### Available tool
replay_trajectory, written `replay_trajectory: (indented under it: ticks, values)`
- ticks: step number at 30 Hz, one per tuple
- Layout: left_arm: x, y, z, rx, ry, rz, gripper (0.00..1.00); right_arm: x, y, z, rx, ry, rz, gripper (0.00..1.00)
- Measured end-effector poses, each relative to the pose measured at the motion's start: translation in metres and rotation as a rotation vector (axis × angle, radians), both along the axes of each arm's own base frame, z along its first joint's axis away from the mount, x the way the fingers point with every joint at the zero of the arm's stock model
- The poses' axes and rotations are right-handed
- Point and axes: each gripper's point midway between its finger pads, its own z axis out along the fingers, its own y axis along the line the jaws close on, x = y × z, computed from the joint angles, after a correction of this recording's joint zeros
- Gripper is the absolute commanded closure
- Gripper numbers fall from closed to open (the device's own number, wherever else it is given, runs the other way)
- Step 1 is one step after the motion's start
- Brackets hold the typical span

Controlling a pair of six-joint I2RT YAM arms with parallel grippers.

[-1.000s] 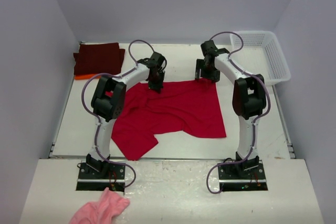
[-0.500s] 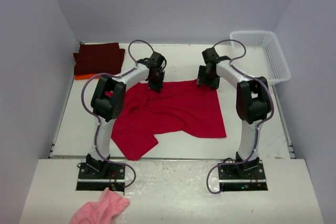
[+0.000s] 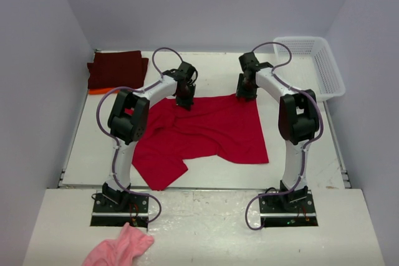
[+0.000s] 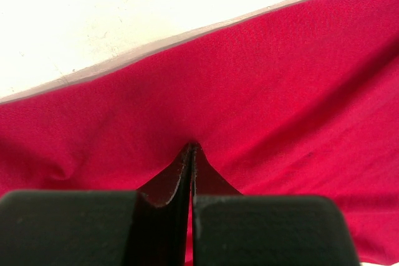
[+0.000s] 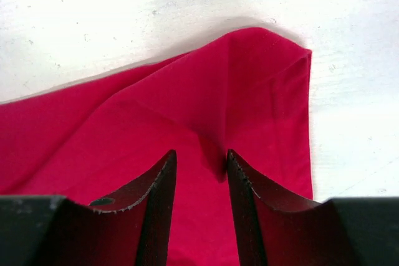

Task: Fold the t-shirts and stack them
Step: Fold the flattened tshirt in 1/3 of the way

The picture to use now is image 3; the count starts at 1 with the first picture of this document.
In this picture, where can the white plastic basket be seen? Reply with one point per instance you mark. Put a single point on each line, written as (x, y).
(313, 66)

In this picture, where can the orange folded t-shirt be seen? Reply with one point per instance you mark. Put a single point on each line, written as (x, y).
(99, 91)

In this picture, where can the pink cloth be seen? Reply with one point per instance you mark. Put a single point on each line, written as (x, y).
(130, 243)

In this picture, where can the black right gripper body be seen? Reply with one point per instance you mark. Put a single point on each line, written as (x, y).
(246, 90)

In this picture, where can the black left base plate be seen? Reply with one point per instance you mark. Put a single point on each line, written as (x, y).
(133, 210)

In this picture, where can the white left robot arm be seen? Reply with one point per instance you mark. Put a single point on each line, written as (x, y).
(128, 122)

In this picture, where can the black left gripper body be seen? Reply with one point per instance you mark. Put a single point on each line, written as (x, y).
(184, 99)

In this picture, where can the red t-shirt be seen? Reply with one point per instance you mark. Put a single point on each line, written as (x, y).
(223, 126)

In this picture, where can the dark maroon folded t-shirt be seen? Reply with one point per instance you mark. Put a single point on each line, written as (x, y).
(116, 69)

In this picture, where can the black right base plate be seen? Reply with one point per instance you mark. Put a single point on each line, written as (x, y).
(277, 211)

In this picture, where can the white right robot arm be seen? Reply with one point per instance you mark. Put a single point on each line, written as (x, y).
(298, 121)

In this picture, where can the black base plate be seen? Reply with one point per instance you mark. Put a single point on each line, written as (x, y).
(277, 211)
(133, 210)

